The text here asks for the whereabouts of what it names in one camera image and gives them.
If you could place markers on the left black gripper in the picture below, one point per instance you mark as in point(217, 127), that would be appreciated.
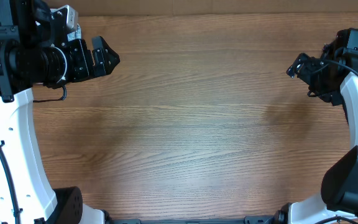
point(81, 60)

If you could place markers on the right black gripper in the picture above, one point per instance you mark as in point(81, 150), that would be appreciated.
point(313, 73)

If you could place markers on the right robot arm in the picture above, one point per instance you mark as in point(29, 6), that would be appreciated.
point(337, 201)

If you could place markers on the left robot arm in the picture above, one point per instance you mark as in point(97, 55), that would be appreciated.
point(26, 195)

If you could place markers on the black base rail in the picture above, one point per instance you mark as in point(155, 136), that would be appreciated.
point(264, 219)

